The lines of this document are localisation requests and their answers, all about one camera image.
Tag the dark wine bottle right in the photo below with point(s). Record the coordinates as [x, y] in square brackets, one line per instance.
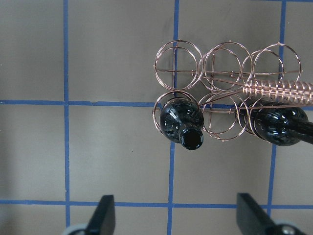
[282, 126]

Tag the dark wine bottle left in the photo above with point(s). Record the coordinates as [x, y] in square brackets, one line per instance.
[181, 121]

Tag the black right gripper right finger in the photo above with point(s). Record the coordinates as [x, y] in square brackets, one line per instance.
[251, 218]

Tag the dark wine bottle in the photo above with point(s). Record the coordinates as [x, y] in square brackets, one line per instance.
[282, 126]
[181, 121]

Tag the copper wire bottle basket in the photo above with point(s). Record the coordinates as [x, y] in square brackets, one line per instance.
[228, 82]

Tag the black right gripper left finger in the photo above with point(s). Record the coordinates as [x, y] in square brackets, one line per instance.
[102, 221]

